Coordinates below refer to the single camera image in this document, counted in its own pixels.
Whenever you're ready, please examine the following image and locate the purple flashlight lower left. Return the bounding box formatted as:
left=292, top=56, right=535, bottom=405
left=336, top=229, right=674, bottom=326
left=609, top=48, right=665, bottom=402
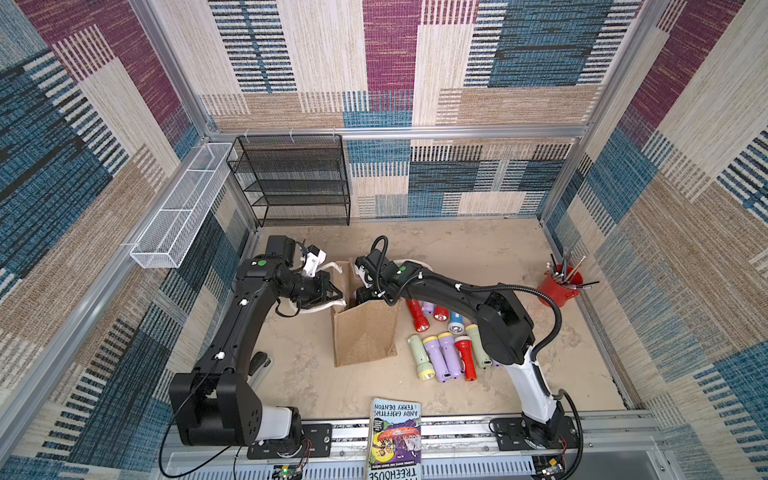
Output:
left=422, top=336, right=451, bottom=383

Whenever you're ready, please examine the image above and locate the red flashlight lower row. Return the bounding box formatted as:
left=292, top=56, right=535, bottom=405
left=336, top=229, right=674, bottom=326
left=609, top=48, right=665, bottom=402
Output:
left=454, top=335, right=477, bottom=381

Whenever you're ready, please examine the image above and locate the purple flashlight lower right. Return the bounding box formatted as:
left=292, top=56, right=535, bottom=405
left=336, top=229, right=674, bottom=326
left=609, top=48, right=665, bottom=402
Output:
left=438, top=332, right=464, bottom=379

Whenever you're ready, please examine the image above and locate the red pen cup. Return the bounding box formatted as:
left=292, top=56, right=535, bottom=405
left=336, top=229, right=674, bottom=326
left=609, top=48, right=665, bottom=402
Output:
left=538, top=250, right=600, bottom=307

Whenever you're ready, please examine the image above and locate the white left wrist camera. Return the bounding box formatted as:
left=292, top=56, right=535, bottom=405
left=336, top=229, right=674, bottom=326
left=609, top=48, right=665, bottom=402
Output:
left=301, top=245, right=326, bottom=278

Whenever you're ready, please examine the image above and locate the red flashlight upper left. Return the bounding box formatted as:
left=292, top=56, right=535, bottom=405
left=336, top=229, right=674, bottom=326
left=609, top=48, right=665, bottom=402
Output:
left=406, top=299, right=430, bottom=333

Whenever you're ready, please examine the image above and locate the black white stapler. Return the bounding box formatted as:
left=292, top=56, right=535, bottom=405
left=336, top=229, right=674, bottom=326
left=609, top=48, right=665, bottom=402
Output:
left=247, top=351, right=273, bottom=391

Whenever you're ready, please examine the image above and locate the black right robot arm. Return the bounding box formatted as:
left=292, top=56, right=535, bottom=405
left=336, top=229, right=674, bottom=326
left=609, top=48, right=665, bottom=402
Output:
left=354, top=249, right=565, bottom=448

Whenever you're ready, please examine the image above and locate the black wire shelf rack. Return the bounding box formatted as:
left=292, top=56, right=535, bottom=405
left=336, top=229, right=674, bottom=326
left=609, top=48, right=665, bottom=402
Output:
left=228, top=134, right=351, bottom=227

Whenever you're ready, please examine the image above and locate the blue flashlight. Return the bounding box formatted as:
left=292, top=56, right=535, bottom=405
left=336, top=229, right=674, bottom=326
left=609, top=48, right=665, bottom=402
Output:
left=448, top=311, right=465, bottom=335

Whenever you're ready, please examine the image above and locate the white mesh wall basket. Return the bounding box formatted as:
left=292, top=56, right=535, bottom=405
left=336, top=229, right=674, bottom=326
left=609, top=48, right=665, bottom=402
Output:
left=130, top=143, right=232, bottom=269

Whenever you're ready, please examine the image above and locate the green flashlight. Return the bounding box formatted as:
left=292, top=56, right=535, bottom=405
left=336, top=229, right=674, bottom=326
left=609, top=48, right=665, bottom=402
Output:
left=465, top=324, right=493, bottom=369
left=407, top=334, right=436, bottom=381

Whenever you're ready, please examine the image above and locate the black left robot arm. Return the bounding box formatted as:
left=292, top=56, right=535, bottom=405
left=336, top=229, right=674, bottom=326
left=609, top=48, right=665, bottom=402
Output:
left=169, top=235, right=343, bottom=455

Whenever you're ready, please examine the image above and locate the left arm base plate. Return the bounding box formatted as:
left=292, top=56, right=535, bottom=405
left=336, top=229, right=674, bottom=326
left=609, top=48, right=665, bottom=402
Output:
left=247, top=423, right=333, bottom=460

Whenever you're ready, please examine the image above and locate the colourful treehouse book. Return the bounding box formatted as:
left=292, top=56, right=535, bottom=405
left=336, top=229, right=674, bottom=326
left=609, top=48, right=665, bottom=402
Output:
left=365, top=398, right=423, bottom=480

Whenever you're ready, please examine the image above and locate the brown jute tote bag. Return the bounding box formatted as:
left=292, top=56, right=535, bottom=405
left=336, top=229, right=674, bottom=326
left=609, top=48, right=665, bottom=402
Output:
left=302, top=261, right=405, bottom=367

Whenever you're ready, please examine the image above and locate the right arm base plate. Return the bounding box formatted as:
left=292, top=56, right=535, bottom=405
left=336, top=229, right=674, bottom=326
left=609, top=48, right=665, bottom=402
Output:
left=489, top=415, right=582, bottom=451

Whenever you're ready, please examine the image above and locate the red flashlight upper middle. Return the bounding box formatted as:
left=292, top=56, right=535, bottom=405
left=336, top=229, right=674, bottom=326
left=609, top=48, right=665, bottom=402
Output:
left=433, top=305, right=450, bottom=322

